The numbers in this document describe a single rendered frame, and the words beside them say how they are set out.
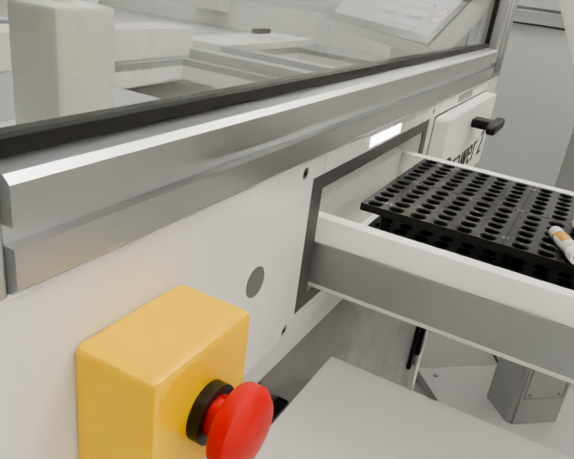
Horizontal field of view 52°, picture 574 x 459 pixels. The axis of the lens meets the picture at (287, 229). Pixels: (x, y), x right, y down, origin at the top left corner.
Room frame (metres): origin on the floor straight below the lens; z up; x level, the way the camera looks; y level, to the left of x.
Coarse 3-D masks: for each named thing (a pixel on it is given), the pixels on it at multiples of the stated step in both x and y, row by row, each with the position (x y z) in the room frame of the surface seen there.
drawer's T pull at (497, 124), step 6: (474, 120) 0.79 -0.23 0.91; (480, 120) 0.78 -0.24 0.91; (486, 120) 0.79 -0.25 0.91; (492, 120) 0.80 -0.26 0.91; (498, 120) 0.79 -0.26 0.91; (504, 120) 0.81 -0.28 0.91; (474, 126) 0.78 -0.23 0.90; (480, 126) 0.78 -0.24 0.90; (486, 126) 0.78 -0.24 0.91; (492, 126) 0.76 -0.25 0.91; (498, 126) 0.77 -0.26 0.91; (486, 132) 0.76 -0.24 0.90; (492, 132) 0.75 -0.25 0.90
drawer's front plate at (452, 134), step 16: (480, 96) 0.88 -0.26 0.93; (496, 96) 0.93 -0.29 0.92; (448, 112) 0.72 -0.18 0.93; (464, 112) 0.74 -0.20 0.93; (480, 112) 0.84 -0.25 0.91; (448, 128) 0.67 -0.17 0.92; (464, 128) 0.75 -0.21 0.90; (432, 144) 0.68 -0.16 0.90; (448, 144) 0.69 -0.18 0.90; (464, 144) 0.78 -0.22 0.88; (480, 144) 0.90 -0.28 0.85
